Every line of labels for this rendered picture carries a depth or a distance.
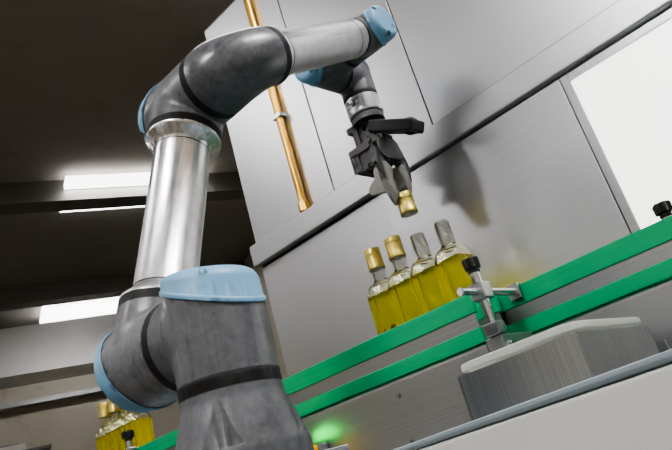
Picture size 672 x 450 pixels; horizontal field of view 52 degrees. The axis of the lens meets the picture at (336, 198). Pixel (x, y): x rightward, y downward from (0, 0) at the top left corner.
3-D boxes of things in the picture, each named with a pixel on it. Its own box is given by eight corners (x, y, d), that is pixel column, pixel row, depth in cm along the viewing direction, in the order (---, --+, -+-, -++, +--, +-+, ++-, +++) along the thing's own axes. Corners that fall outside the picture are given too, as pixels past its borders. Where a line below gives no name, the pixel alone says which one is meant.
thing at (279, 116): (313, 209, 177) (251, -11, 204) (305, 207, 175) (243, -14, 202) (305, 214, 179) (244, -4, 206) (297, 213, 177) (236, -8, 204)
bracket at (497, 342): (551, 373, 107) (534, 329, 110) (521, 378, 100) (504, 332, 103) (532, 380, 109) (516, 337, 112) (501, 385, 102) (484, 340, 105)
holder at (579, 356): (687, 379, 94) (661, 324, 97) (605, 401, 74) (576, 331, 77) (575, 413, 104) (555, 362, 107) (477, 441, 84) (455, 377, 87)
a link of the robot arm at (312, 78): (322, 27, 136) (359, 41, 144) (285, 58, 143) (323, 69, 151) (331, 60, 133) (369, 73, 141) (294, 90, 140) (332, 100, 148)
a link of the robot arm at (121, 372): (138, 379, 77) (186, 35, 107) (77, 411, 86) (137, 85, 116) (227, 400, 84) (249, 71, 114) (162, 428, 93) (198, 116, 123)
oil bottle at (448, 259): (510, 350, 122) (469, 239, 130) (492, 352, 118) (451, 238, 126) (484, 360, 126) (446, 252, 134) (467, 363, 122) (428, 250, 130)
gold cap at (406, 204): (421, 210, 137) (414, 190, 139) (410, 209, 134) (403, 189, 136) (408, 218, 139) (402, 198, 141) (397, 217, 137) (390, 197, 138)
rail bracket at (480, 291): (539, 329, 111) (511, 257, 116) (484, 333, 99) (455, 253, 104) (524, 335, 113) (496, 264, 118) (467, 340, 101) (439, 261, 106)
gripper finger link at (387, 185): (380, 215, 140) (371, 176, 144) (401, 202, 136) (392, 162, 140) (369, 211, 137) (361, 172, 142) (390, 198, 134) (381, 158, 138)
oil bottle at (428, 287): (482, 361, 125) (443, 252, 133) (464, 363, 121) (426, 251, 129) (458, 370, 129) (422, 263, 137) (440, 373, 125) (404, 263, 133)
